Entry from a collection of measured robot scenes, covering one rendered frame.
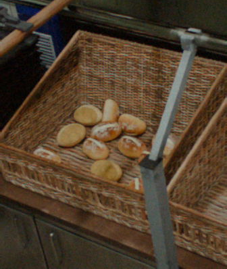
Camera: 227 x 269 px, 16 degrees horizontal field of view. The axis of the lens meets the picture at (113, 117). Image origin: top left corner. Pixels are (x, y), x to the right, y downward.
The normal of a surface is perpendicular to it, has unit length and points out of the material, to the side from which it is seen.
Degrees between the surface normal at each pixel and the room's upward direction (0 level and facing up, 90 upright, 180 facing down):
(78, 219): 0
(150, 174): 90
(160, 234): 90
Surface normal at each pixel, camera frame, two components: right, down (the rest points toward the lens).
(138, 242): -0.15, -0.80
